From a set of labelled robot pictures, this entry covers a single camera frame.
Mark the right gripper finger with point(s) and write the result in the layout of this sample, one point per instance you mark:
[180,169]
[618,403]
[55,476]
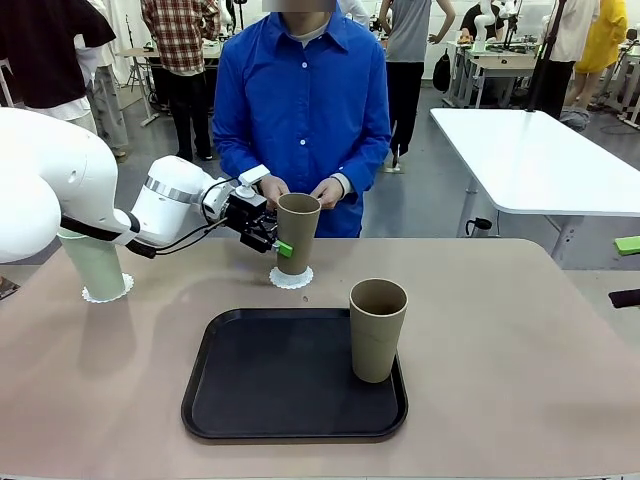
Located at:
[629,246]
[625,298]

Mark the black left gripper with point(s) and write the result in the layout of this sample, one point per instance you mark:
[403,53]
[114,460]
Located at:
[246,210]

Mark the brown tall cup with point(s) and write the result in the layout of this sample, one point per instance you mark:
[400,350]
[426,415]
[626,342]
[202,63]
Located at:
[377,345]
[300,225]

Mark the white paper doily coaster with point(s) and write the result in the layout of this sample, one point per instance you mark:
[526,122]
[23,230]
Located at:
[128,285]
[287,284]

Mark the light green tall cup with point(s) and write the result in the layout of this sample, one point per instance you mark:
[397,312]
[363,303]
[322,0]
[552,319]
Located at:
[100,275]

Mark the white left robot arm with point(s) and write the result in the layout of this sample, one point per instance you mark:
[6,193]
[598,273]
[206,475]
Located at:
[60,175]

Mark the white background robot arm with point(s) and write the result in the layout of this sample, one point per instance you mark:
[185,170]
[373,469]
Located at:
[482,20]

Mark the person's left forearm blue sleeve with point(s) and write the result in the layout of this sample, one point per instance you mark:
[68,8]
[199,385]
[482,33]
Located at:
[365,165]

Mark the person's right forearm blue sleeve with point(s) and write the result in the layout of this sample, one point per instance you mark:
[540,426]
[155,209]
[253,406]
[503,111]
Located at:
[235,160]

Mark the person's right hand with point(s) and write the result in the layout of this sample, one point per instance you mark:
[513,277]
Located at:
[272,187]

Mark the person's left hand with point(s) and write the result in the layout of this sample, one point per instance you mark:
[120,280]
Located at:
[331,192]

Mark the white rounded table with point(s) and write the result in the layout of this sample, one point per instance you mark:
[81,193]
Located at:
[525,160]

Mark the person in blue shirt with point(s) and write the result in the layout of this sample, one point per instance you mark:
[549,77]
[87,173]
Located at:
[300,100]

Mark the grey cloth bundle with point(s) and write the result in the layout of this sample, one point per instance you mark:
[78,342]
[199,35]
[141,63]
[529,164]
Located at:
[575,117]

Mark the black plastic tray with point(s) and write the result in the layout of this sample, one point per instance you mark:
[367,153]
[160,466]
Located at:
[280,380]

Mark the person in yellow coat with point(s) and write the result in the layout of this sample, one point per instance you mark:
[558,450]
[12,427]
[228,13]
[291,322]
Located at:
[607,40]

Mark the person in grey patterned trousers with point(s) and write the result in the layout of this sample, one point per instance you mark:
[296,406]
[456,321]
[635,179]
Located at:
[107,100]

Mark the person in white shirt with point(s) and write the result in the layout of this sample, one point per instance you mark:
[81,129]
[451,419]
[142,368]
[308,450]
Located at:
[575,30]

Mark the grey lab desk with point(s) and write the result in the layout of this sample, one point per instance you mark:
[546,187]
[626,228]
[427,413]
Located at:
[495,67]

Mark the person in plaid shirt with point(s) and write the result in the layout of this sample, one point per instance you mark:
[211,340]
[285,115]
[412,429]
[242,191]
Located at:
[175,30]

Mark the grey desk with metal legs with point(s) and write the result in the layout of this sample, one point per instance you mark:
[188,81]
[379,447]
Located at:
[135,52]

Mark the black hanging bag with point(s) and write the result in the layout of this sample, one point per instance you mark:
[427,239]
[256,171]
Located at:
[442,72]

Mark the black tripod pole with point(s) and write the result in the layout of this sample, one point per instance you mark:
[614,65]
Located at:
[559,20]

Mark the person in grey t-shirt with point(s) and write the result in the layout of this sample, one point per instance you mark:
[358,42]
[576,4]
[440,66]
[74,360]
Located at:
[407,30]

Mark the person in black top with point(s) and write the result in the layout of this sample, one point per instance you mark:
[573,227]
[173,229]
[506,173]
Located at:
[40,50]

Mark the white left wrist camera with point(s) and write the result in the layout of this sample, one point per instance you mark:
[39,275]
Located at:
[254,175]

